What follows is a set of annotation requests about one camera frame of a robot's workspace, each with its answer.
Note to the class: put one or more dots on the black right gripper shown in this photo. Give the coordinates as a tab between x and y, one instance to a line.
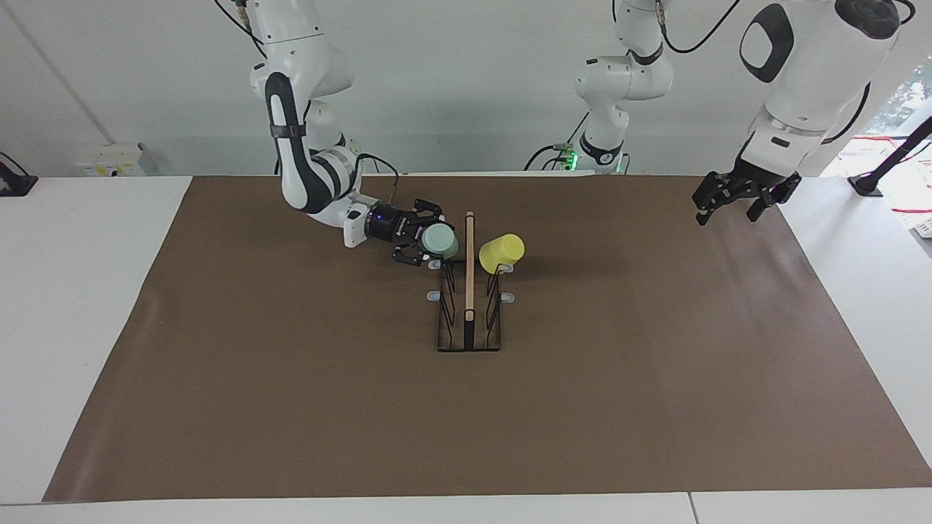
392	224

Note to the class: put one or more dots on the white plastic basket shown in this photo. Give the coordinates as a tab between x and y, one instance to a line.
923	227

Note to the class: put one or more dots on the red striped white papers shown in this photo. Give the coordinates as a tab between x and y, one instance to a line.
906	182

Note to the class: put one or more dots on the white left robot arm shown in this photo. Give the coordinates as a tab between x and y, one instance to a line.
808	73

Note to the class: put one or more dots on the yellow plastic cup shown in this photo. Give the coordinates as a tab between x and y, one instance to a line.
502	251

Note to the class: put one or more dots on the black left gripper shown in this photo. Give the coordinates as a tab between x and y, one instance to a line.
764	182

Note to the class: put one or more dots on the pale green plastic cup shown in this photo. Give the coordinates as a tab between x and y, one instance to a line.
439	241

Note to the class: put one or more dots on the black tripod pole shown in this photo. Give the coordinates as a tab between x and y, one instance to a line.
899	149

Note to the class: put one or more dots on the black desk stand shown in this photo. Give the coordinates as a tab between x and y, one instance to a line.
14	183

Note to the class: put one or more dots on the white wall socket box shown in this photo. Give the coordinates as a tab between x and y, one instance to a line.
116	160

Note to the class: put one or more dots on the brown table mat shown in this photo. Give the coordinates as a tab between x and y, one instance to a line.
466	422

